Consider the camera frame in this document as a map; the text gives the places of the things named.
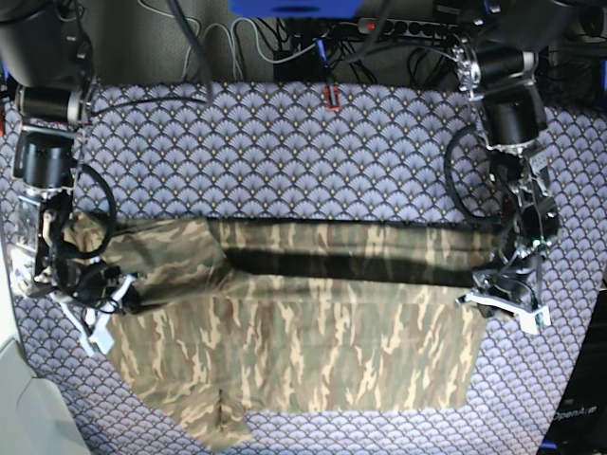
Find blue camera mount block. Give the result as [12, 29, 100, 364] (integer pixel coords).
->
[230, 0, 362, 18]

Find black OpenArm box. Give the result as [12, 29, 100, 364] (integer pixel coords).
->
[538, 289, 606, 454]

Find grey looped cable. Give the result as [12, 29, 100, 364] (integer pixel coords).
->
[137, 0, 319, 82]

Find black power strip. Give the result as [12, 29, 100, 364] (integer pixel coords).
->
[380, 19, 457, 40]

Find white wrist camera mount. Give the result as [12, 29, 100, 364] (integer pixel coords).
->
[455, 289, 552, 335]
[50, 274, 136, 357]

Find black power adapter box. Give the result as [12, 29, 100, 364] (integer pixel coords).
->
[273, 51, 320, 82]

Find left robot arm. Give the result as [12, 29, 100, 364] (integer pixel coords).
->
[444, 1, 606, 324]

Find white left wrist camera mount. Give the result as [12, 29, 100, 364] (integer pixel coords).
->
[455, 289, 552, 335]

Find camouflage T-shirt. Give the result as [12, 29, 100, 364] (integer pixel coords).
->
[62, 212, 504, 452]

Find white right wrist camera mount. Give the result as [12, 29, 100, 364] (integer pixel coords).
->
[50, 274, 136, 357]

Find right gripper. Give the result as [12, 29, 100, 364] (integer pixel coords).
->
[32, 209, 141, 314]

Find red table clamp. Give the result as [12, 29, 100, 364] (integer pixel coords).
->
[323, 83, 340, 112]

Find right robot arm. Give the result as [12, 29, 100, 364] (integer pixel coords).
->
[1, 1, 140, 314]

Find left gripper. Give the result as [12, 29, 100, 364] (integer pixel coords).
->
[471, 198, 560, 314]

